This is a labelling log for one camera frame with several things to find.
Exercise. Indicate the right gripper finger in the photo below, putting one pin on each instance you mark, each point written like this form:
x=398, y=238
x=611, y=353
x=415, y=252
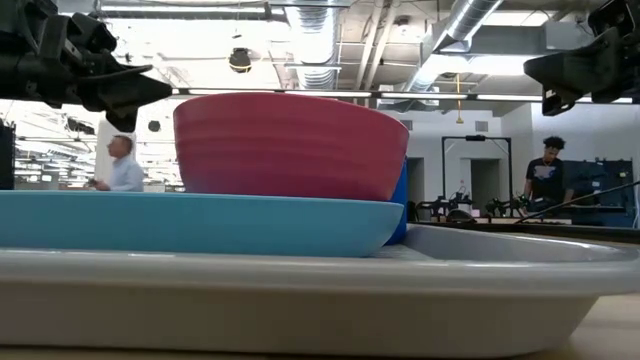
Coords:
x=555, y=102
x=575, y=70

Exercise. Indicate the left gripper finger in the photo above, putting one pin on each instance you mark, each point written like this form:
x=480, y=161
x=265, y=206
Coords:
x=130, y=92
x=124, y=120

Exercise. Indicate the teal round plate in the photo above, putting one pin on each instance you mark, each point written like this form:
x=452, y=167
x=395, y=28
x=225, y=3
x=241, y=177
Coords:
x=200, y=225

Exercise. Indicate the red plastic bowl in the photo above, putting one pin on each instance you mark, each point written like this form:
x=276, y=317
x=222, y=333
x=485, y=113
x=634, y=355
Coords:
x=290, y=150

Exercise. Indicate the blue plastic mug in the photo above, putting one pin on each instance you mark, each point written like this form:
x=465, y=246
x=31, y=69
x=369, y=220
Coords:
x=400, y=220

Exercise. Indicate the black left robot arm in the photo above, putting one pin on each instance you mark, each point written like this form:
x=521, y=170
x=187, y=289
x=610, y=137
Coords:
x=10, y=55

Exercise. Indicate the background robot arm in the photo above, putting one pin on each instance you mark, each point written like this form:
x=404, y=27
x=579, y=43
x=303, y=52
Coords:
x=442, y=206

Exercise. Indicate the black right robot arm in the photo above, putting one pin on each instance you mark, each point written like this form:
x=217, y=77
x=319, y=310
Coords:
x=620, y=12

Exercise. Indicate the grey plastic tray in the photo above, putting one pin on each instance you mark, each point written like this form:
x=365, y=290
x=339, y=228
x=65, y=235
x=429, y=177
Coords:
x=300, y=305

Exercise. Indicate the person in light top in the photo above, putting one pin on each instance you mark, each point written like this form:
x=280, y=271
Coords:
x=124, y=170

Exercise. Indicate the person in dark top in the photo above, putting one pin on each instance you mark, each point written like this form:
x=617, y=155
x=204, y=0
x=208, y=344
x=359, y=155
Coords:
x=547, y=177

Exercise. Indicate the blue board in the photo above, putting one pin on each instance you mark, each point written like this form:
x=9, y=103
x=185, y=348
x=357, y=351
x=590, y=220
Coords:
x=605, y=185

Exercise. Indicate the black ceiling dome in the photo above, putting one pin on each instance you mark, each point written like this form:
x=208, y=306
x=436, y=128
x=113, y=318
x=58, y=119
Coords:
x=240, y=59

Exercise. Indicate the long ceiling light bar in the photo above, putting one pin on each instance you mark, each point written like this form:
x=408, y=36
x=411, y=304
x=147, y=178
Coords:
x=425, y=95

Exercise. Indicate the black camera gantry frame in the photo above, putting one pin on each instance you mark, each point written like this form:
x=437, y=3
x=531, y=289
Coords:
x=476, y=138

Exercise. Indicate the black upright post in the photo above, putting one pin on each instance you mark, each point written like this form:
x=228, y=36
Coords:
x=7, y=157

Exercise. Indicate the slanted silver ceiling duct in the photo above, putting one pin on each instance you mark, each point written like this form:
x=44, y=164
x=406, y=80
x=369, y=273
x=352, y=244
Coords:
x=465, y=20

